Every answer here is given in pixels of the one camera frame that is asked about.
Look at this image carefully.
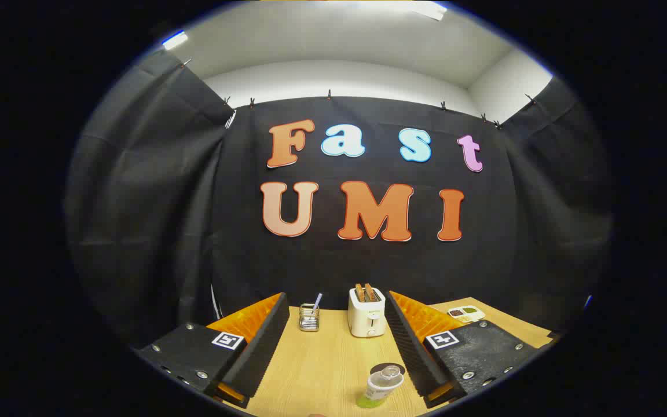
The ceiling light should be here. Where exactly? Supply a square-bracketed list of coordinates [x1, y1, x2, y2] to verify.
[409, 2, 448, 21]
[162, 30, 189, 52]

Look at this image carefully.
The white divided condiment dish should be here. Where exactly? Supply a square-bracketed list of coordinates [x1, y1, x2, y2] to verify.
[447, 305, 486, 323]

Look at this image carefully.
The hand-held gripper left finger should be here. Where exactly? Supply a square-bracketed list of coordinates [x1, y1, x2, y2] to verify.
[133, 291, 291, 409]

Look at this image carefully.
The white toaster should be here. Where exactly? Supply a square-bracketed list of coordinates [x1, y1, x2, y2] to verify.
[348, 287, 386, 338]

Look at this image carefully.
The wooden table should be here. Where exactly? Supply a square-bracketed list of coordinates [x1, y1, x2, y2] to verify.
[209, 297, 554, 417]

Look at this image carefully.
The clear juice bottle white label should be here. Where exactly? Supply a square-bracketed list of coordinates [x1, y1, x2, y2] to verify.
[356, 365, 406, 409]

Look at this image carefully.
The metal wire utensil holder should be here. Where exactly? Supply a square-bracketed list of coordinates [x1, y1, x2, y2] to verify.
[299, 303, 320, 332]

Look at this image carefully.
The dark brown round coaster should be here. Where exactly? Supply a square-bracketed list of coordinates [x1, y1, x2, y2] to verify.
[369, 363, 407, 378]

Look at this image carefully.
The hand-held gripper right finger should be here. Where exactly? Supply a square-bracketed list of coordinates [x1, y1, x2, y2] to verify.
[384, 290, 544, 409]

